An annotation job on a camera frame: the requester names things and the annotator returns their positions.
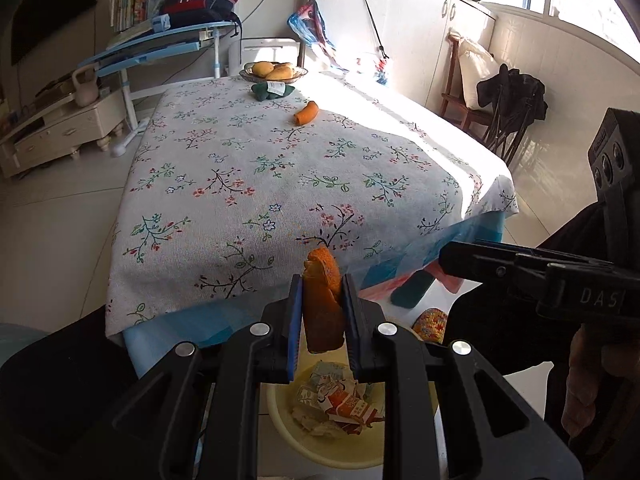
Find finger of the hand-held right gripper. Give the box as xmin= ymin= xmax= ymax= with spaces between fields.
xmin=439 ymin=241 xmax=551 ymax=297

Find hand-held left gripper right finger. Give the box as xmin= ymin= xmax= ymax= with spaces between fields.
xmin=341 ymin=274 xmax=583 ymax=480

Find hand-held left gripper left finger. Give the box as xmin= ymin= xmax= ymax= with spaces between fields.
xmin=75 ymin=274 xmax=306 ymax=480

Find brown bread piece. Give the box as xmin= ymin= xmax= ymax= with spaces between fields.
xmin=303 ymin=246 xmax=346 ymax=354

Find blue and white pack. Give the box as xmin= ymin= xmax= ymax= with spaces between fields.
xmin=310 ymin=362 xmax=351 ymax=386

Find red and white snack wrapper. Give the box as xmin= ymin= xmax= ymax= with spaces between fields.
xmin=320 ymin=377 xmax=386 ymax=428

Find large white tissue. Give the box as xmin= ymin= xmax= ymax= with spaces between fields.
xmin=290 ymin=402 xmax=346 ymax=436

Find yellow basin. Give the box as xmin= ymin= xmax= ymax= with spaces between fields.
xmin=265 ymin=345 xmax=441 ymax=471

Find person's right hand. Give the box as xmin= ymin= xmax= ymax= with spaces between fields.
xmin=561 ymin=326 xmax=622 ymax=442

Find green slipper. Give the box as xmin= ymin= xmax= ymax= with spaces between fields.
xmin=390 ymin=267 xmax=436 ymax=309

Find person's black pants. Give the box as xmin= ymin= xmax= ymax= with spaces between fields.
xmin=0 ymin=200 xmax=640 ymax=480

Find colourful knitted slipper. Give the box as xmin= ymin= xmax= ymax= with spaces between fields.
xmin=411 ymin=308 xmax=450 ymax=345

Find dark folding chair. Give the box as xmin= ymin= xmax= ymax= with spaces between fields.
xmin=480 ymin=100 xmax=531 ymax=166

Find black jacket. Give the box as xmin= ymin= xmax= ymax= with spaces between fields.
xmin=476 ymin=65 xmax=548 ymax=121

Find floral tablecloth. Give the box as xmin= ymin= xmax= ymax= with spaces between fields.
xmin=105 ymin=72 xmax=518 ymax=338

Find white pillow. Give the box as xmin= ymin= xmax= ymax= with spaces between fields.
xmin=457 ymin=37 xmax=501 ymax=111

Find wooden chair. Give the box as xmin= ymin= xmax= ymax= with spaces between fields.
xmin=440 ymin=30 xmax=496 ymax=133

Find dark green pouch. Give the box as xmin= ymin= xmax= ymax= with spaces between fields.
xmin=251 ymin=81 xmax=296 ymax=98

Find fruit bowl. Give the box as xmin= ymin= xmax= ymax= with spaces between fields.
xmin=238 ymin=62 xmax=308 ymax=83

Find white air purifier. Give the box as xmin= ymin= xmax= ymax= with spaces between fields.
xmin=227 ymin=36 xmax=301 ymax=80

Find colourful hanging cloth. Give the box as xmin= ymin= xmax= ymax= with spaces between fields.
xmin=287 ymin=0 xmax=393 ymax=86

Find white television cabinet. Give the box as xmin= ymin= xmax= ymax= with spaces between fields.
xmin=0 ymin=75 xmax=126 ymax=178

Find beige kettlebell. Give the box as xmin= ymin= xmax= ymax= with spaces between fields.
xmin=71 ymin=66 xmax=102 ymax=107

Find blue study desk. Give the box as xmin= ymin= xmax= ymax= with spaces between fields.
xmin=77 ymin=19 xmax=241 ymax=158

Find row of books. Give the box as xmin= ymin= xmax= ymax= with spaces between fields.
xmin=109 ymin=0 xmax=161 ymax=33

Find black television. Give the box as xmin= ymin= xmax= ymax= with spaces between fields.
xmin=10 ymin=0 xmax=103 ymax=66

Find black cord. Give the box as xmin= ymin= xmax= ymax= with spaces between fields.
xmin=309 ymin=0 xmax=392 ymax=61

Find white wall cabinets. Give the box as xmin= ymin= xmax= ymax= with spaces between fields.
xmin=305 ymin=0 xmax=498 ymax=111

